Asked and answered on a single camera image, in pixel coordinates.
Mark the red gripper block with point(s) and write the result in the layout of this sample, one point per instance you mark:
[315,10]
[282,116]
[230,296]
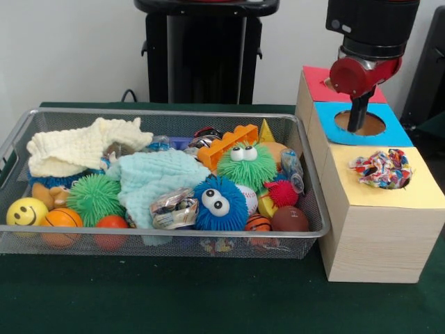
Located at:
[351,78]

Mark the multicolour patterned cloth scrap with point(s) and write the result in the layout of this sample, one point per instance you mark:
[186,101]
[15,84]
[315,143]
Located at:
[382,170]

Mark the blue spiky toy with eyes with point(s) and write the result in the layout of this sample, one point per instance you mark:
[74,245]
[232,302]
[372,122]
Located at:
[219,215]

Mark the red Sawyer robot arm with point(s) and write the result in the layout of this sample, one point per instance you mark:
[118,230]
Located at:
[375,24]

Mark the wooden box with three holes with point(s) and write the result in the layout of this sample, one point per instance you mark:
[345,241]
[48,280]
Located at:
[382,243]

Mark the clear mesh bin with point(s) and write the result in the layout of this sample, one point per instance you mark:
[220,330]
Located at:
[156,120]

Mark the black flat stand bar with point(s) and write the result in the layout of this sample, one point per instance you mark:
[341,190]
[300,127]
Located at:
[424,69]

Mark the dark green table cloth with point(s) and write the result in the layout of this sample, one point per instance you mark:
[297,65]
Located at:
[174,299]
[431,139]

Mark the green spiky toy with eyes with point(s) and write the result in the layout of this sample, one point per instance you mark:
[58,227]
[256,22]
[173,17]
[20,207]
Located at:
[257,170]

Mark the brown toy football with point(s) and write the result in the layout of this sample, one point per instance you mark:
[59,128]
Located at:
[290,219]

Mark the orange toothed toy block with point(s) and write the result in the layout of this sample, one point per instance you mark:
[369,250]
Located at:
[222,149]

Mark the crushed silver drink can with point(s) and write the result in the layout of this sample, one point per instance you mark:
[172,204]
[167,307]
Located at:
[174,208]

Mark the light blue cloth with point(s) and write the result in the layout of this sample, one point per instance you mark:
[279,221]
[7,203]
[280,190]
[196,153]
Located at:
[156,177]

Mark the small red-orange ball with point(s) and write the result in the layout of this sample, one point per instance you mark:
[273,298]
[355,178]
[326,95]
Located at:
[111,222]

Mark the cream cloth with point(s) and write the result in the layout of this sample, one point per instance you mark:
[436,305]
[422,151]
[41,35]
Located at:
[69,149]

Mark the orange toy basketball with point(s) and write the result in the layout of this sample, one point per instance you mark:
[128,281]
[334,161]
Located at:
[62,219]

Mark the yellow smiley ball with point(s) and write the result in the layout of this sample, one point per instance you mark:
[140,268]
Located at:
[27,211]

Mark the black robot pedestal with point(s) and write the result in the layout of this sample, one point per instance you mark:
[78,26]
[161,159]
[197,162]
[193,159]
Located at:
[208,52]

